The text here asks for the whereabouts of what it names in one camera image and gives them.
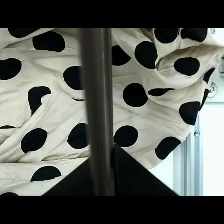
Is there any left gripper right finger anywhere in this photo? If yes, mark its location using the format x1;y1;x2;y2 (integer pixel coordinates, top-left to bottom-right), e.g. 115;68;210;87
112;143;178;197

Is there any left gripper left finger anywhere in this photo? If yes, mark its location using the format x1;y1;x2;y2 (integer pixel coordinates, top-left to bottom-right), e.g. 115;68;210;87
43;158;98;197

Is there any cream black-dotted garment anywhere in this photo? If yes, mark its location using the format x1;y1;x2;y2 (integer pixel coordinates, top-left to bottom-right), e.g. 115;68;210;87
0;27;224;197

